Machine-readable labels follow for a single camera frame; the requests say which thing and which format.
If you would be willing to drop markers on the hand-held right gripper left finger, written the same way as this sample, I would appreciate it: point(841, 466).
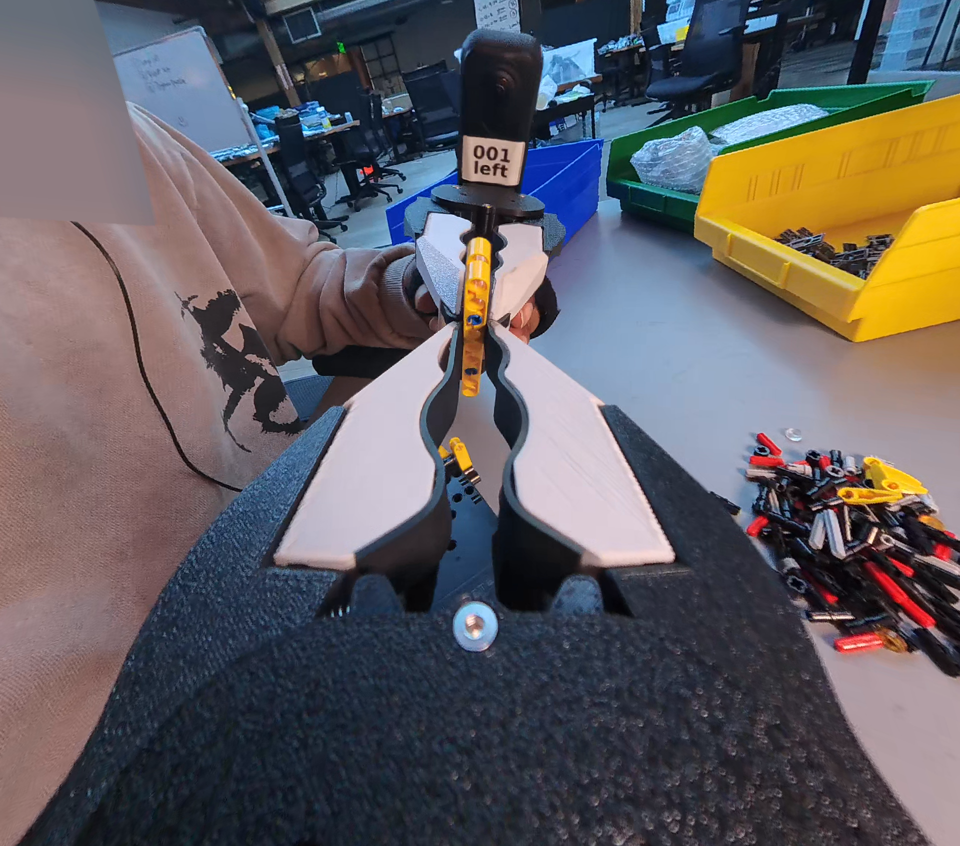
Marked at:
point(360, 478)

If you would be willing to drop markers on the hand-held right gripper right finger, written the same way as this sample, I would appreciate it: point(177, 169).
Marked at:
point(585, 478)

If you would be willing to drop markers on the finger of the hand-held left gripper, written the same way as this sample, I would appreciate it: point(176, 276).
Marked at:
point(525, 268)
point(439, 253)

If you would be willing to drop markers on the long yellow building beam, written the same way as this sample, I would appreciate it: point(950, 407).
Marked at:
point(476, 291)

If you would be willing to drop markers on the pile of small building parts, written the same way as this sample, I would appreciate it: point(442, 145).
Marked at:
point(862, 546)

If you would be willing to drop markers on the person's left forearm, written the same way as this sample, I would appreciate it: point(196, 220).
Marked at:
point(337, 298)

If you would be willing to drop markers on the grey desk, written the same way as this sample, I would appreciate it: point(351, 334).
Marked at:
point(675, 373)

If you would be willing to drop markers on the person's left hand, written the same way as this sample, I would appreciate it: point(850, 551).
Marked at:
point(529, 321)

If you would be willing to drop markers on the white sign on pole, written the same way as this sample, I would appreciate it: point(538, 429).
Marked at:
point(496, 2)

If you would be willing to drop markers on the blue plastic bin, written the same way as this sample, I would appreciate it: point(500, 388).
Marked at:
point(570, 178)

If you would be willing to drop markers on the yellow black toy robot body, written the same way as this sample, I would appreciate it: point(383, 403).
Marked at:
point(469, 538)

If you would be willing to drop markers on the green plastic bin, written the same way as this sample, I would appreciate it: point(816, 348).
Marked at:
point(652, 201)

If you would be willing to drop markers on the black office chair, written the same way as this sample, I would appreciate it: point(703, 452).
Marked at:
point(712, 36)
point(300, 171)

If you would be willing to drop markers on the crumpled clear plastic bag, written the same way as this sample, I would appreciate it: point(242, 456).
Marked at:
point(671, 160)

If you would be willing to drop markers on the yellow plastic bin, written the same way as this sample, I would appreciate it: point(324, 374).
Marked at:
point(787, 276)

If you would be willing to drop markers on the flat clear plastic bag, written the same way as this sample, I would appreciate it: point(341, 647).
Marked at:
point(769, 122)

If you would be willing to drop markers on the person's beige sweatshirt torso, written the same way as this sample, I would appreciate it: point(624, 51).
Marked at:
point(75, 486)

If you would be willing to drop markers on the whiteboard on stand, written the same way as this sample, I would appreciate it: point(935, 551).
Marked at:
point(180, 88)

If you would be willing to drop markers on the heap of black building parts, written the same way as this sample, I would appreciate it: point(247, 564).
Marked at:
point(832, 253)

